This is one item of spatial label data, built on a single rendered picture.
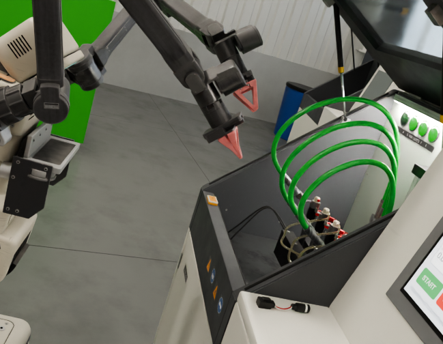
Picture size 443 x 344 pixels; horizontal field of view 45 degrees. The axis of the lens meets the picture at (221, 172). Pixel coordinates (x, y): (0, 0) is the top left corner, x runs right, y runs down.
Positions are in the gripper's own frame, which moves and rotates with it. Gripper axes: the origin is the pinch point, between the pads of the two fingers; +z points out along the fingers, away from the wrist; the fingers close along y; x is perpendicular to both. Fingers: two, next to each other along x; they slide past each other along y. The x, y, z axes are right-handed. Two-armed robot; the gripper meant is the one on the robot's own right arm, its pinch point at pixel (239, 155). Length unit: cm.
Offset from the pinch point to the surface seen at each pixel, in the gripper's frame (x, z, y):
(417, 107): 37, 18, 47
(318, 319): -22.8, 36.3, 1.8
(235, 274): -9.2, 24.3, -13.8
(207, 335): -10.6, 35.4, -27.9
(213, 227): 15.4, 18.1, -20.1
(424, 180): -15.0, 20.6, 35.2
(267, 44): 710, -6, -14
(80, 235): 165, 28, -141
